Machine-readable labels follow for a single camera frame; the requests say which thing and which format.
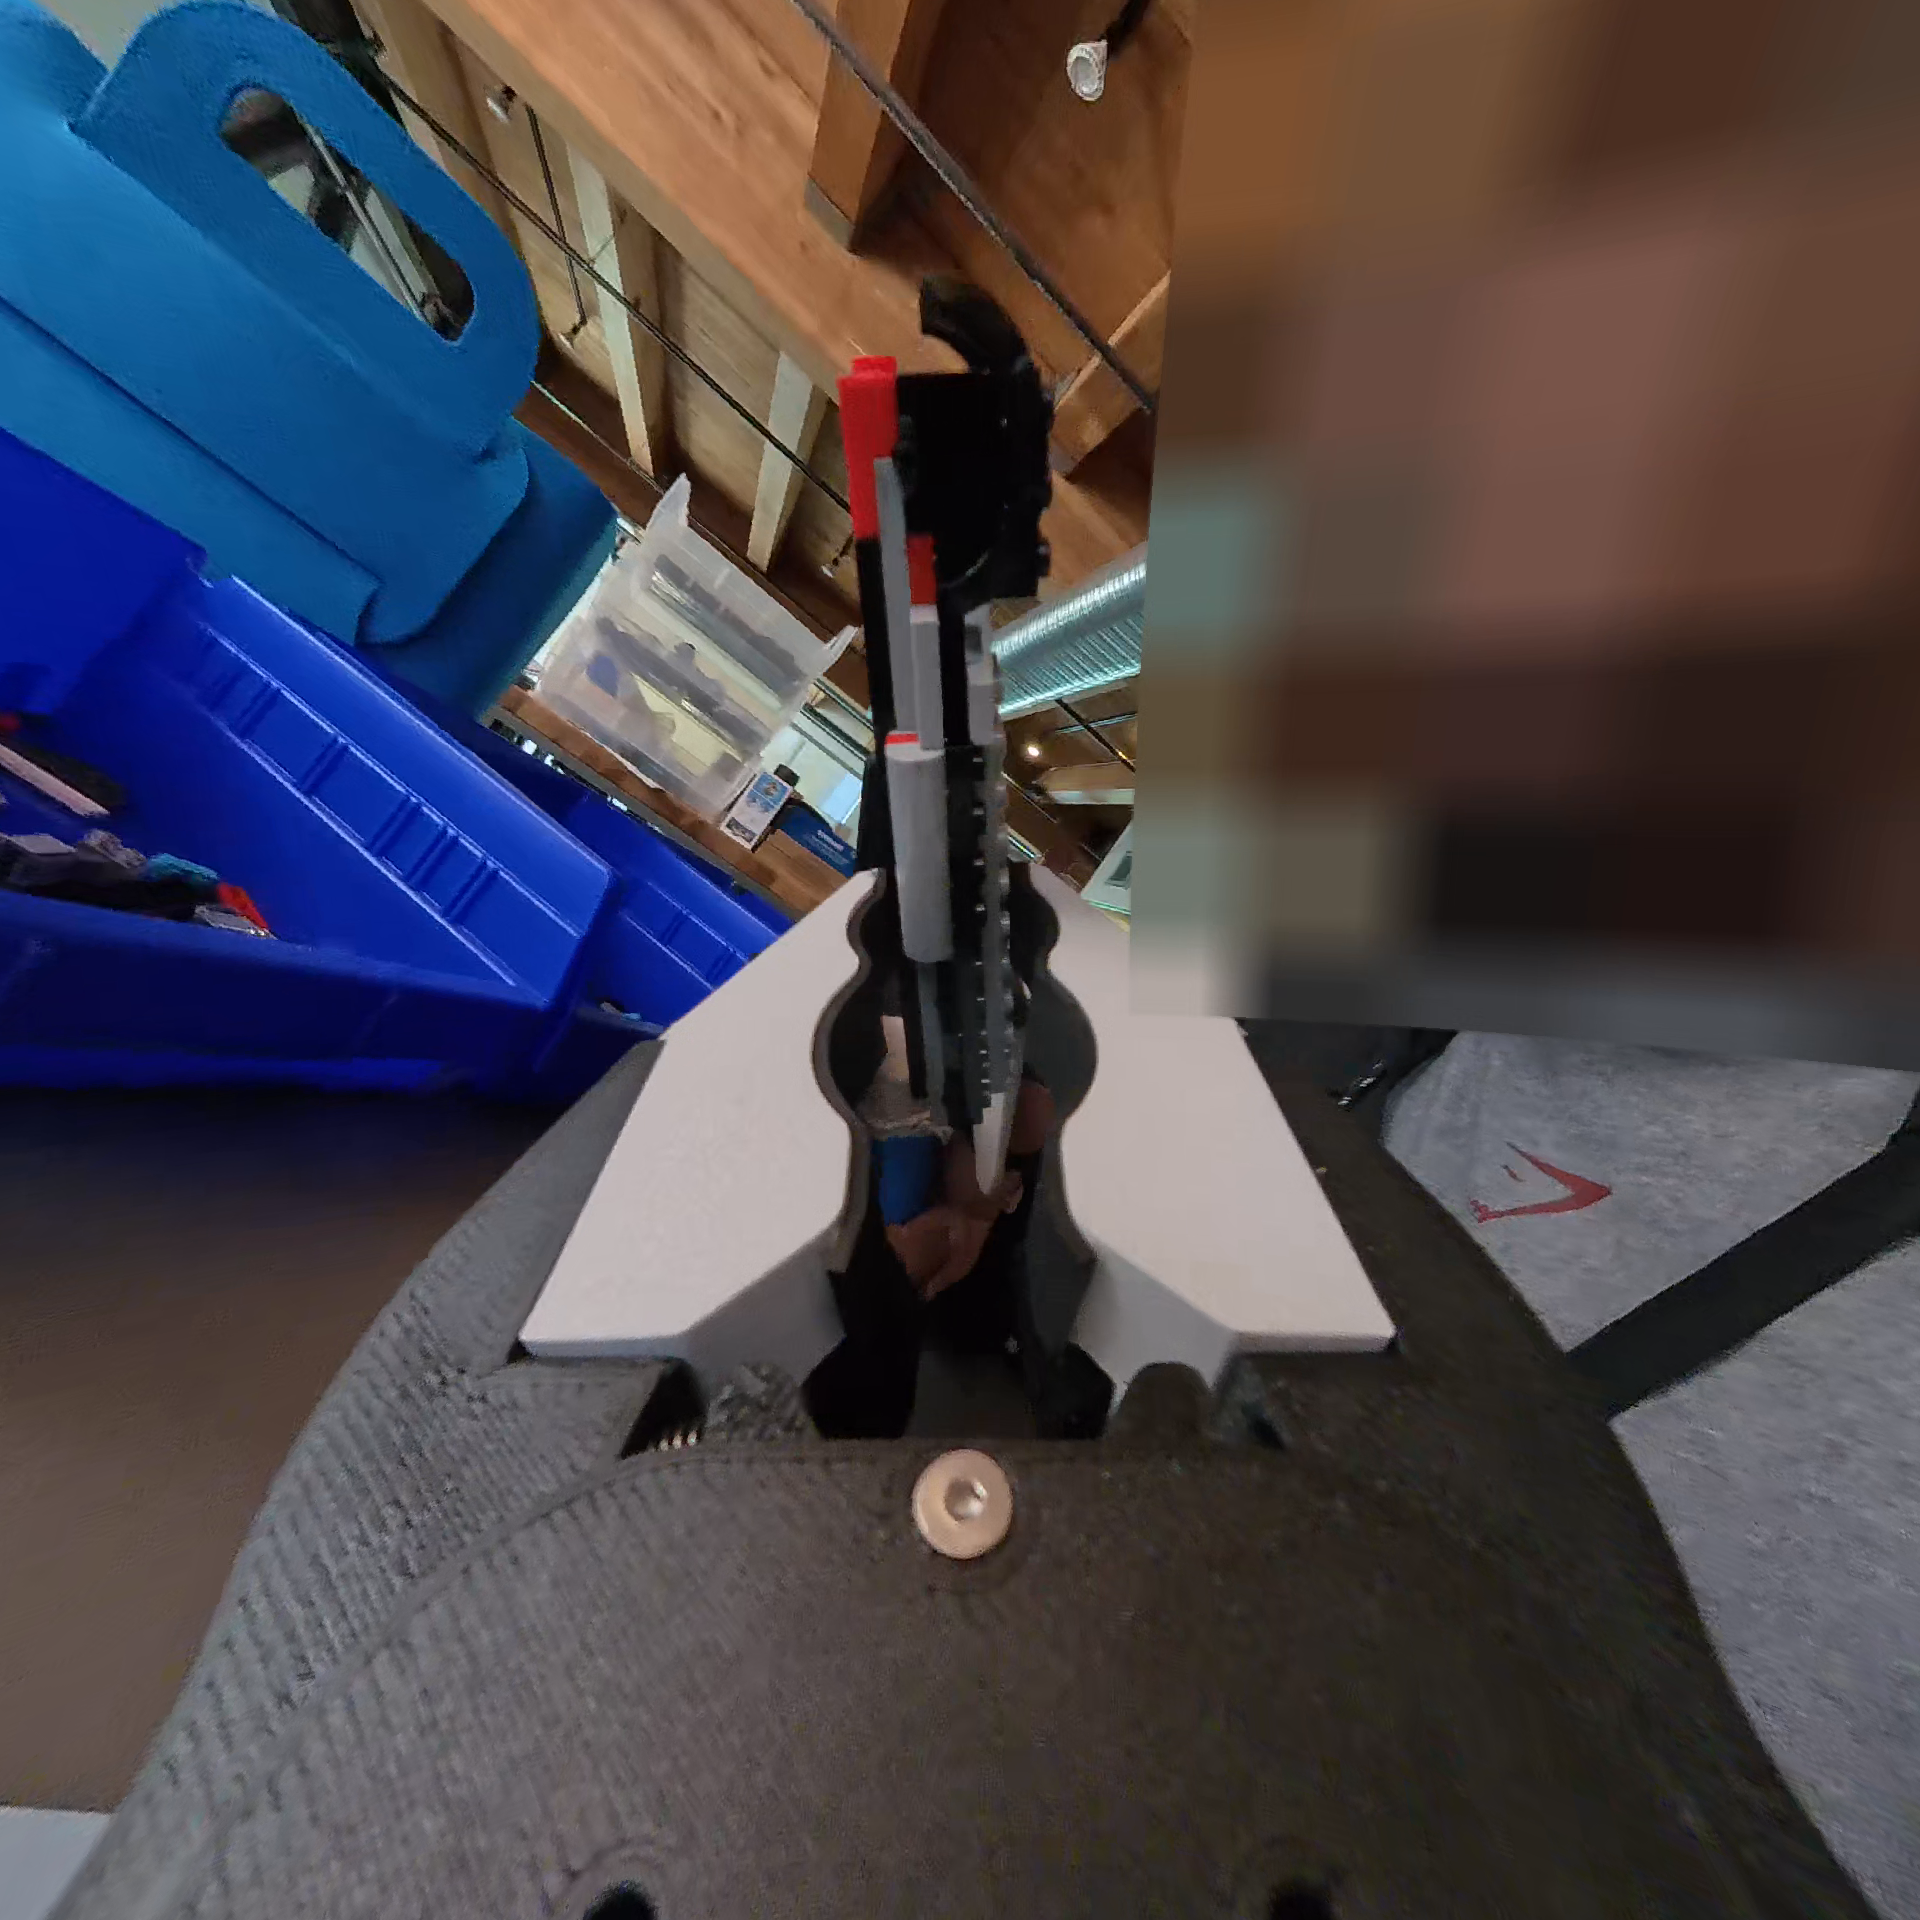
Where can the blue plastic bin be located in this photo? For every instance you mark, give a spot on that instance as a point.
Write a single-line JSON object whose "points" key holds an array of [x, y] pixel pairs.
{"points": [[376, 841], [662, 915]]}

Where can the silver metal air duct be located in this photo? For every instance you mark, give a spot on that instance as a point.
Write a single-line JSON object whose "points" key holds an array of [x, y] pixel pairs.
{"points": [[1065, 646]]}

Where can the grey sweatshirt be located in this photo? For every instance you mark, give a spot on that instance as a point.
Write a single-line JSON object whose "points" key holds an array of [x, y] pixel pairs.
{"points": [[1723, 1577]]}

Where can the pile of loose toy bricks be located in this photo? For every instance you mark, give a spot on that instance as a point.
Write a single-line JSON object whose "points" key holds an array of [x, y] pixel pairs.
{"points": [[136, 885]]}

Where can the blue felt bag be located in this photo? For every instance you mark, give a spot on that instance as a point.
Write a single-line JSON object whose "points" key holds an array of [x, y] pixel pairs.
{"points": [[539, 556], [224, 389]]}

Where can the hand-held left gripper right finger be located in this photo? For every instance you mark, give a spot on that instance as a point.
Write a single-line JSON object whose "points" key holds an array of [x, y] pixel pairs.
{"points": [[1215, 1202]]}

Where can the wooden workbench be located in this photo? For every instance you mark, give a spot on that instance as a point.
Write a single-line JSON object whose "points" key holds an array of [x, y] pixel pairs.
{"points": [[802, 879]]}

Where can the clear plastic drawer organizer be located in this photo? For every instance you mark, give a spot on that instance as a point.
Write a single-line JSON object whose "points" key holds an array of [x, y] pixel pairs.
{"points": [[690, 662]]}

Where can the small printed card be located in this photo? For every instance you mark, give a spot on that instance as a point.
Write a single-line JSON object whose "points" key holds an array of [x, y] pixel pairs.
{"points": [[756, 810]]}

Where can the person's right hand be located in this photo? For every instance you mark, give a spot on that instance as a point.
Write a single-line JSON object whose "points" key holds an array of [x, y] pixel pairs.
{"points": [[967, 1238]]}

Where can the pale blue instruction booklet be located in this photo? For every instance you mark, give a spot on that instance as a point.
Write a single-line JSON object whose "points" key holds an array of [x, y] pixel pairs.
{"points": [[38, 1875]]}

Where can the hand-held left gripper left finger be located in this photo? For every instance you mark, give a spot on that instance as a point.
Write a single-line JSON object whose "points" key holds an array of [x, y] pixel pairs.
{"points": [[705, 1186]]}

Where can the toy brick assembly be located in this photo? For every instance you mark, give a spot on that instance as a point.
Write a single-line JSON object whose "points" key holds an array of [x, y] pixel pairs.
{"points": [[930, 841]]}

